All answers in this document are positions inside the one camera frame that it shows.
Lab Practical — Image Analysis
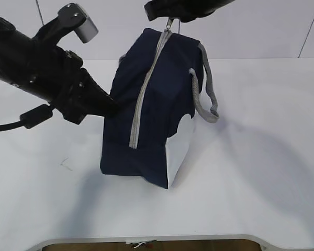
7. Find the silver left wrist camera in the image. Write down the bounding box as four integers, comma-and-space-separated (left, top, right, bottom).
58, 3, 99, 43

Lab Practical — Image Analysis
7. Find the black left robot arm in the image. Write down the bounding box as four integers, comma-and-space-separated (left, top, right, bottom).
0, 3, 120, 124

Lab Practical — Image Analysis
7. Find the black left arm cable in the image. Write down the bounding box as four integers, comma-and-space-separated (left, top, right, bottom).
0, 104, 54, 133

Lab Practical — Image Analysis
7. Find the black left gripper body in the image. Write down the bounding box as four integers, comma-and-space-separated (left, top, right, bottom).
28, 47, 94, 124

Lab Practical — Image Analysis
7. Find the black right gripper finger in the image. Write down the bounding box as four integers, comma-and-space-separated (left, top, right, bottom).
180, 6, 216, 22
144, 0, 188, 21

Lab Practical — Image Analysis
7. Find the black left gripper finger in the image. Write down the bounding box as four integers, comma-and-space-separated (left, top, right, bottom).
81, 68, 120, 117

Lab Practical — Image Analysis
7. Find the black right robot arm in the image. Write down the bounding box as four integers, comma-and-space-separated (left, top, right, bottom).
144, 0, 233, 22

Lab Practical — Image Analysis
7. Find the navy blue lunch bag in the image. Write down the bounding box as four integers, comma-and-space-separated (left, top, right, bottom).
100, 28, 219, 189

